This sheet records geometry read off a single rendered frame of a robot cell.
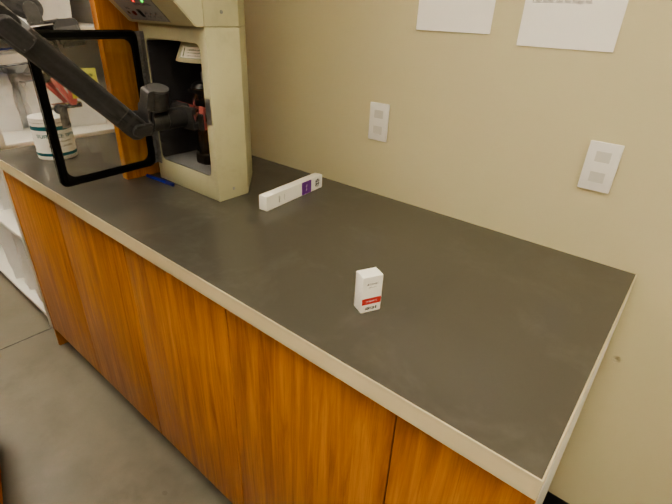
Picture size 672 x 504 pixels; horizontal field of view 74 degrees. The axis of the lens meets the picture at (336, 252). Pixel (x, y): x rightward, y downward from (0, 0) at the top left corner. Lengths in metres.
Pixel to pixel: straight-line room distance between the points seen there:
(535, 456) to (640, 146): 0.76
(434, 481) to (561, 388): 0.26
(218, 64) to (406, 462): 1.05
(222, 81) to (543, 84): 0.82
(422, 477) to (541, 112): 0.87
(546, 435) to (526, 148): 0.76
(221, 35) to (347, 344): 0.88
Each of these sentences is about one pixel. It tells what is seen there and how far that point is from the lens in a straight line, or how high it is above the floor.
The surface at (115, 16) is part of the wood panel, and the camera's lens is 1.60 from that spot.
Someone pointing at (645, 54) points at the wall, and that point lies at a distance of 1.20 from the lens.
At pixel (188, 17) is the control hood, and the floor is 1.43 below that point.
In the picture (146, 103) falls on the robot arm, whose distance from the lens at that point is 1.35.
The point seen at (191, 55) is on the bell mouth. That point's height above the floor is 1.34.
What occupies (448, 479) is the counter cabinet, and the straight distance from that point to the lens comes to 0.83.
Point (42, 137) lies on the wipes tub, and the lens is 1.94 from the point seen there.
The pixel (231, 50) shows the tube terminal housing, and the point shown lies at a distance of 1.35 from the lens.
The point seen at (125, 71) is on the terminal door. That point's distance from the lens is 1.53.
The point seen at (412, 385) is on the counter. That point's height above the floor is 0.94.
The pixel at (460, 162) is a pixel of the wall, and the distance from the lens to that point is 1.34.
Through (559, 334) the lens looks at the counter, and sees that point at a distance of 0.95.
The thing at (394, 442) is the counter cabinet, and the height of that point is 0.80.
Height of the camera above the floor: 1.45
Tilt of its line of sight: 28 degrees down
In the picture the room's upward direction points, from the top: 3 degrees clockwise
